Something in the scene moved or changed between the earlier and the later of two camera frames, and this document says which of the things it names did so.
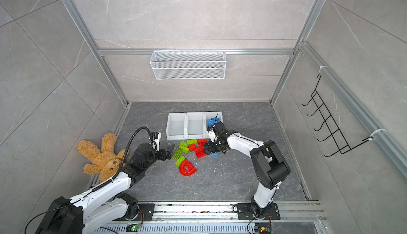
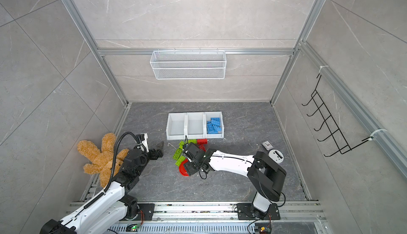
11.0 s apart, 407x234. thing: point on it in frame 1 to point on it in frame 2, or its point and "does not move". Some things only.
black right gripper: x=209 y=147 to x=190 y=171
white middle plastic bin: x=195 y=125 does not move
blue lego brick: x=210 y=125 does not move
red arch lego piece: x=192 y=169 does not move
